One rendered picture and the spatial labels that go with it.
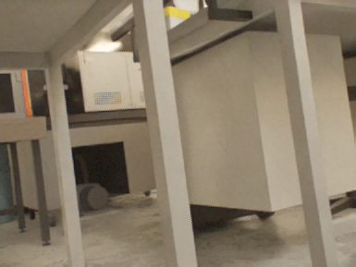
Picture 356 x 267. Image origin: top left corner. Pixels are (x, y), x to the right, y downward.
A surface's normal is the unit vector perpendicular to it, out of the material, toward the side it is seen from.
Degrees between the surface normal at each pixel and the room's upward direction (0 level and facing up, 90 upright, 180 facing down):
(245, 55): 90
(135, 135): 90
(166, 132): 90
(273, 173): 90
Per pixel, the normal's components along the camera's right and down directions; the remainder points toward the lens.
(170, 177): 0.51, -0.10
